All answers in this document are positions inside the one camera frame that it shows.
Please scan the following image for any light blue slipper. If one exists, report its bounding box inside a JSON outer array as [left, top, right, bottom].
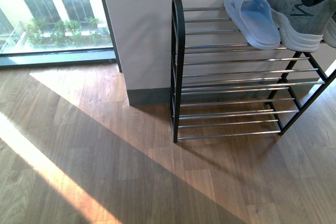
[[224, 0, 280, 50]]

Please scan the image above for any grey sneaker navy lining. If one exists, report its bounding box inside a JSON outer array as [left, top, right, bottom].
[[266, 0, 335, 52]]

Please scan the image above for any black metal shoe rack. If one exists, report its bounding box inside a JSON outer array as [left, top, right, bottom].
[[170, 0, 335, 142]]

